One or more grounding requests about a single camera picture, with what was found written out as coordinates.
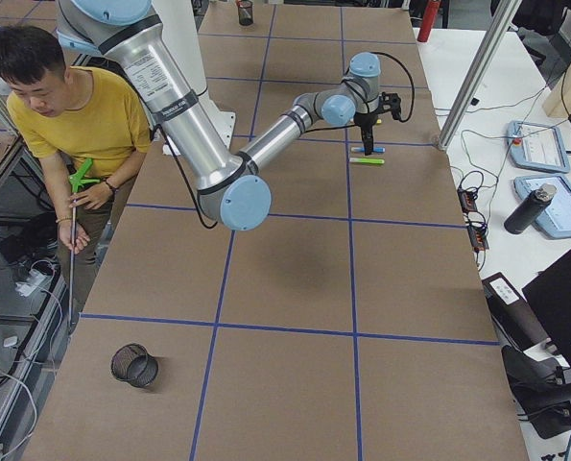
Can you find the white pedestal column base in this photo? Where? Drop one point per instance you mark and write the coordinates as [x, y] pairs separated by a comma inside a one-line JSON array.
[[218, 122]]

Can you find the aluminium frame post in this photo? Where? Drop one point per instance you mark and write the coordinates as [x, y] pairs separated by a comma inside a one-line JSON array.
[[490, 42]]

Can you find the green highlighter pen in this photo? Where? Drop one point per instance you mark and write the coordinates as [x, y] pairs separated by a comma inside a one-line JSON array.
[[367, 161]]

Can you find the black drink bottle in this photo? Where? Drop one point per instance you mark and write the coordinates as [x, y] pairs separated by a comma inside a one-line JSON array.
[[530, 208]]

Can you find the black white box device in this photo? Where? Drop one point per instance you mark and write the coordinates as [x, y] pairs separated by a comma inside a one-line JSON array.
[[512, 314]]

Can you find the lower teach pendant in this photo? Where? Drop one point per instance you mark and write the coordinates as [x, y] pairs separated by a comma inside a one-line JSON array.
[[555, 220]]

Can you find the blue highlighter pen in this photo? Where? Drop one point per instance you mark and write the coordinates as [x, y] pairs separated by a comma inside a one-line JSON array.
[[376, 150]]

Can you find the upper teach pendant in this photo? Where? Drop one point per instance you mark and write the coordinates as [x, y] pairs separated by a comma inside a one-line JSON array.
[[537, 147]]

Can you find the red bottle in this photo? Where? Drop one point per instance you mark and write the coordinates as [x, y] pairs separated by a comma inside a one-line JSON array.
[[428, 20]]

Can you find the black monitor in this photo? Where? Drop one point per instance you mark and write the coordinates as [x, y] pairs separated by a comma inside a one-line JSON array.
[[549, 297]]

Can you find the black mesh pen cup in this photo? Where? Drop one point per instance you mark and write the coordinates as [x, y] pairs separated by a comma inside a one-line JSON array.
[[245, 13]]

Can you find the teach pendant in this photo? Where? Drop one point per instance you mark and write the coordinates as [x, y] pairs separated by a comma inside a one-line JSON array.
[[555, 220], [537, 147]]

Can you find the person in yellow shirt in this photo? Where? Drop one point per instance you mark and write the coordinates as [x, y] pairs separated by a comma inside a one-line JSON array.
[[67, 114]]

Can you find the green handled reacher stick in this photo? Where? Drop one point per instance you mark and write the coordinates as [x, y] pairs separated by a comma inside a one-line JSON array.
[[77, 181]]

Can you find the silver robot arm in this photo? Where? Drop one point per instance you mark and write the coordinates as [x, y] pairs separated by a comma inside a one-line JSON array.
[[155, 45]]

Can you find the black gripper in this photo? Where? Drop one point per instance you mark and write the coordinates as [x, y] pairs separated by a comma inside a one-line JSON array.
[[365, 121]]

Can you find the orange circuit board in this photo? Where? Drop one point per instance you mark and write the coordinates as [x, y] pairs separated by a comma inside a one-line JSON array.
[[467, 201], [477, 238]]

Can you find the white power adapter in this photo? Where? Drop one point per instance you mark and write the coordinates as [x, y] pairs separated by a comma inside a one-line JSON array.
[[27, 287]]

